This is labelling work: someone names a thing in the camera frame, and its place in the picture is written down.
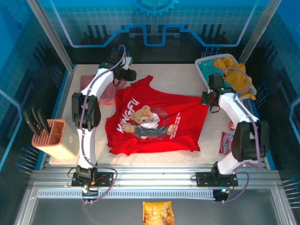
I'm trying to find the red bear print t-shirt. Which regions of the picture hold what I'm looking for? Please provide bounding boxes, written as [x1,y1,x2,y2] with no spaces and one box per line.
[105,75,209,156]

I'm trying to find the folded pink t-shirt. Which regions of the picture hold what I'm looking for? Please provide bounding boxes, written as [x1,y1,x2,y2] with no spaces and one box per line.
[80,75,127,105]

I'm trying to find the teal t-shirt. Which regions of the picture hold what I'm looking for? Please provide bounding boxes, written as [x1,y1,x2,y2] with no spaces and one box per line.
[199,61,235,90]

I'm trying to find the yellow t-shirt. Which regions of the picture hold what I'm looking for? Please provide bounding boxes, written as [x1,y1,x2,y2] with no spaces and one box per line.
[213,57,256,101]

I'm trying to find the white plastic laundry basket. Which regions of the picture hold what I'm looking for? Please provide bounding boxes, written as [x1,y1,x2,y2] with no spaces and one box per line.
[195,53,257,101]

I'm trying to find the pink purple snack packet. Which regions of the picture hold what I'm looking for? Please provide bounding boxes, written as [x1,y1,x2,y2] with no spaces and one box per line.
[219,132,235,155]

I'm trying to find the black kitchen utensil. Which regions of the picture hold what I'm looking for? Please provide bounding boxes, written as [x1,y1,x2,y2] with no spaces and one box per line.
[37,109,51,134]
[31,106,46,135]

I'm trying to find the orange beige utensil holder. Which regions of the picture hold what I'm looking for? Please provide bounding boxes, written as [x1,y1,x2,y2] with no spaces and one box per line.
[31,119,80,160]

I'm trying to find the black slotted spatula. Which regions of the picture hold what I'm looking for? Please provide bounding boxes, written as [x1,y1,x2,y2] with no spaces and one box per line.
[22,109,40,138]

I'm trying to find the orange snack bag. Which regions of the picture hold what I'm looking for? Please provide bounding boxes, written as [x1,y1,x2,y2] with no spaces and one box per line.
[142,201,175,225]

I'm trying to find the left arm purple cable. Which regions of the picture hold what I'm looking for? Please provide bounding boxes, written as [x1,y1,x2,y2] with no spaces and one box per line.
[67,44,127,206]

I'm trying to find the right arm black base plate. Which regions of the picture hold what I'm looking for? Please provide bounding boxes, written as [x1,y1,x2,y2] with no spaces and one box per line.
[195,172,239,188]

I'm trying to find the aluminium frame post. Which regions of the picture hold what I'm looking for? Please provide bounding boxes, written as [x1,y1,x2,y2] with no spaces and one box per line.
[25,0,77,72]
[239,0,283,64]

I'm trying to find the aluminium frame rail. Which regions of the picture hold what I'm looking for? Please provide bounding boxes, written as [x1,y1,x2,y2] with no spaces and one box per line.
[30,164,279,190]

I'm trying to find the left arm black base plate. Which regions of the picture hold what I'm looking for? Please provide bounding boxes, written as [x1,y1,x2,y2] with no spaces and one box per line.
[71,172,118,188]

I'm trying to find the white slotted cable duct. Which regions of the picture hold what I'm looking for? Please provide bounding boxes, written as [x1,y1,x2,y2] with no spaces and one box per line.
[37,190,216,200]

